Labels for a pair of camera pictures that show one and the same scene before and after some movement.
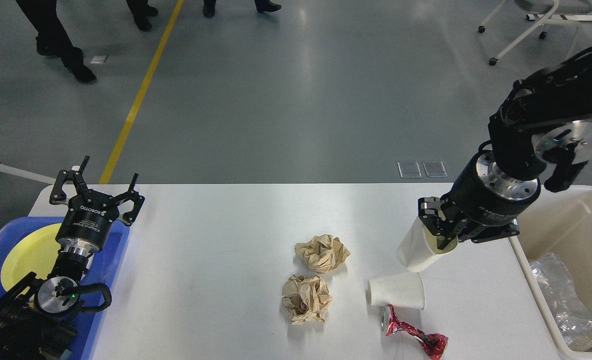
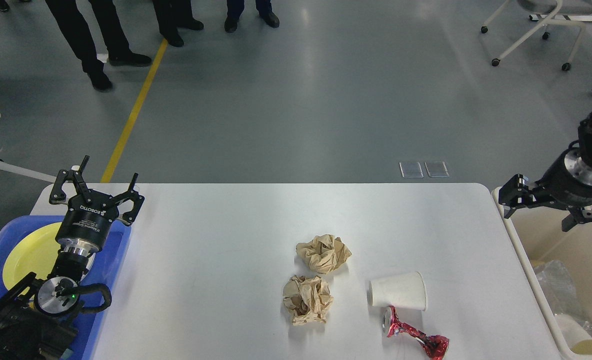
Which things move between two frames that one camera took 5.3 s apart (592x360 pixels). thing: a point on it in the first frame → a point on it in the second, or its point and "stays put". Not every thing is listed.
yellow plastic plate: [36, 251] stays put
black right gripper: [482, 193] → [569, 181]
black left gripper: [89, 214] stays put
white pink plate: [90, 261] stays put
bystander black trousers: [52, 39] → [70, 15]
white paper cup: [403, 290] stays put
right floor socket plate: [435, 169] stays put
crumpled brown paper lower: [306, 299] stays put
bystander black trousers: [141, 9] → [171, 14]
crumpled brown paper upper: [323, 253] stays put
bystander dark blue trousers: [262, 6] → [234, 8]
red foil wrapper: [434, 344] stays put
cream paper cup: [419, 247] → [577, 338]
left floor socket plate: [410, 169] stays put
